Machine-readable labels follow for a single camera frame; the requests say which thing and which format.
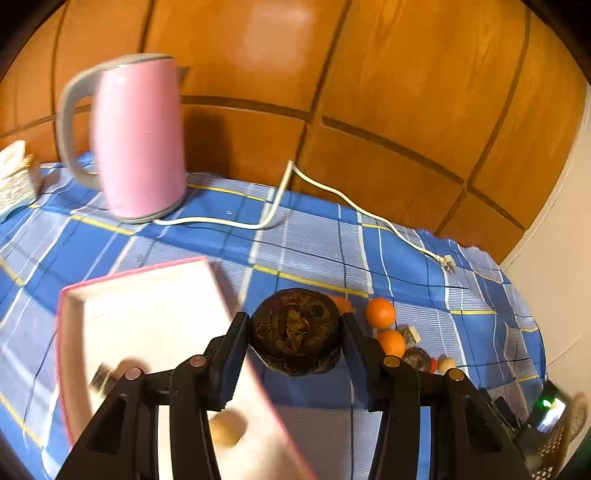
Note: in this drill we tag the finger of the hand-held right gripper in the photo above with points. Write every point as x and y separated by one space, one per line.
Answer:
501 413

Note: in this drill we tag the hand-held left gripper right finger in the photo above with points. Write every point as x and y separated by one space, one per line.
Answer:
355 350

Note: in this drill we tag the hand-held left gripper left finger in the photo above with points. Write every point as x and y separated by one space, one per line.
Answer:
238 350

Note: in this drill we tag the orange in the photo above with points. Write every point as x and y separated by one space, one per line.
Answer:
381 312
392 342

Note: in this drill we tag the pink rimmed white tray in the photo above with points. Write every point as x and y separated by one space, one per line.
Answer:
147 314

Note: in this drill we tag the wicker chair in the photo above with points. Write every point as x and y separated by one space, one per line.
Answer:
570 434

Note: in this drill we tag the small orange fruit piece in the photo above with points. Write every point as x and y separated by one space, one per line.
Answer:
342 302

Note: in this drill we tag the beige wrapped cube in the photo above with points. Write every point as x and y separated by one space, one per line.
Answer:
410 333

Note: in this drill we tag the small beige ball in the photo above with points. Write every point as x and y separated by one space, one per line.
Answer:
446 364

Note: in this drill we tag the blue plaid tablecloth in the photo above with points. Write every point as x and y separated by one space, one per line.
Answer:
323 249

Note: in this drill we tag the small dark item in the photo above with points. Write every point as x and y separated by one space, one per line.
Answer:
104 376

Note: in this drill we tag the pink electric kettle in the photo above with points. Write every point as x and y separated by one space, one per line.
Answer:
138 138

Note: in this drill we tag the white tissue box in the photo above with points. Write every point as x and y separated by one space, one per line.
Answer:
16 177

